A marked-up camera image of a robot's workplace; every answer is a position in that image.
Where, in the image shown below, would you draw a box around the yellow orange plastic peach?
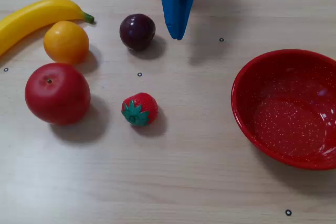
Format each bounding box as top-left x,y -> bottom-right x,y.
43,20 -> 90,66

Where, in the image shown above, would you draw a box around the red plastic apple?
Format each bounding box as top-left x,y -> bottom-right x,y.
25,62 -> 92,126

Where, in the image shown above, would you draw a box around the red speckled enamel bowl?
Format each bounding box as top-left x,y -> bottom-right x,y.
230,49 -> 336,171

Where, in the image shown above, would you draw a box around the yellow plastic banana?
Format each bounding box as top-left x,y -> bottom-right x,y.
0,0 -> 96,57

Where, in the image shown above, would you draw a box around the red plastic strawberry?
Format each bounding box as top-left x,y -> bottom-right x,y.
121,92 -> 159,127

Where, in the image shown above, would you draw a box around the dark purple plastic plum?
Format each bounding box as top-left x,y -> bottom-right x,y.
119,13 -> 156,52

